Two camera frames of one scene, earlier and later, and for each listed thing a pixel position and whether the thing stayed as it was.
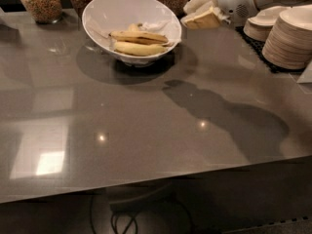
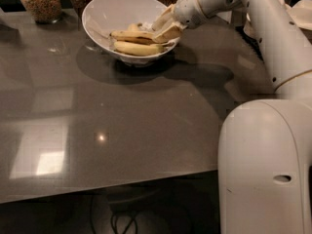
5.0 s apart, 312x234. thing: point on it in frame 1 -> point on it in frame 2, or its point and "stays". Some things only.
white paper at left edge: [10, 19] stays
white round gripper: [233, 0] -> [187, 8]
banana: [137, 37] stays
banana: [138, 49] stays
